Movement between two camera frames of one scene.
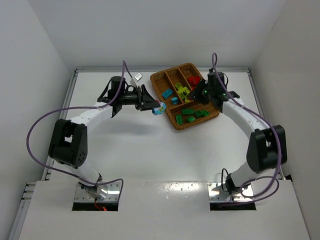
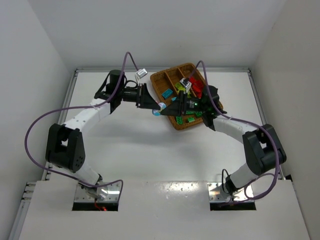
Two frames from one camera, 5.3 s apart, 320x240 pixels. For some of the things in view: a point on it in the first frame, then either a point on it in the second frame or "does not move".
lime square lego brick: [178, 85] does not move
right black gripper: [203, 92] to [181, 103]
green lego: [179, 119] does not move
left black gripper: [139, 98] does not move
